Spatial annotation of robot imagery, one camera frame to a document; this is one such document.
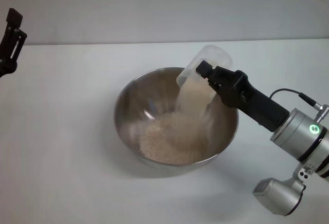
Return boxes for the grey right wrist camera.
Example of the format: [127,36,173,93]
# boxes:
[253,166,316,209]

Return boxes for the right arm cable with plug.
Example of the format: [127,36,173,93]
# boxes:
[268,88,329,112]

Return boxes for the white rice grains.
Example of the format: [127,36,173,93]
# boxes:
[139,76,215,165]

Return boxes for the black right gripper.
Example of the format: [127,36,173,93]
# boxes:
[195,59,290,132]

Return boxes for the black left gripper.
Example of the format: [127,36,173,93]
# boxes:
[0,8,28,78]

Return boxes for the clear plastic measuring cup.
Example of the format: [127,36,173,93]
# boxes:
[176,44,233,111]

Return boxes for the stainless steel mixing bowl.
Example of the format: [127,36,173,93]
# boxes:
[113,67,239,176]

